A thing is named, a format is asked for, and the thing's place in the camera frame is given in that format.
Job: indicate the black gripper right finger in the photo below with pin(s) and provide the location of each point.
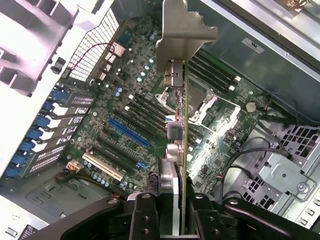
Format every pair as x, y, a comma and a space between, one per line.
207, 220

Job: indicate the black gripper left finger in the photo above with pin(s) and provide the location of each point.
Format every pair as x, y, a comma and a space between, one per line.
142, 220

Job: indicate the white expansion slot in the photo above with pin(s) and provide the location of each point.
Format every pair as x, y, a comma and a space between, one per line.
102, 166

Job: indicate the green motherboard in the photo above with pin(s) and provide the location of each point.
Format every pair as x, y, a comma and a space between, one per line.
220, 147

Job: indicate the blue expansion slot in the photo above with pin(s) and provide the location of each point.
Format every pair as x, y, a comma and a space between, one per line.
130, 132

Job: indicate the metal disk bay cage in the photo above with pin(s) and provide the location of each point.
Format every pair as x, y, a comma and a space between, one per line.
282, 172

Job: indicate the grey power supply unit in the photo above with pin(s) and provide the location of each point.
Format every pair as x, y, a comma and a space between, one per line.
50, 200

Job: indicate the metal socket cover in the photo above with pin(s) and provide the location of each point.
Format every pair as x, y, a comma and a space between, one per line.
226, 120

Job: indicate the black RAM slot row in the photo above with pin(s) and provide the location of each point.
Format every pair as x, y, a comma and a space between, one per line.
212, 72
150, 112

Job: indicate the CPU socket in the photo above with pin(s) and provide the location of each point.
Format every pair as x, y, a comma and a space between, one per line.
200, 100

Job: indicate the silver coin battery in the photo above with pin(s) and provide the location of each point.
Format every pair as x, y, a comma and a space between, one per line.
251, 107

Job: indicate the black PC case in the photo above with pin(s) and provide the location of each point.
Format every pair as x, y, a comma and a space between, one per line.
250, 30

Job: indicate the white case wall sticker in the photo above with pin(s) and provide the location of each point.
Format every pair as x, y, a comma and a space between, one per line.
253, 45

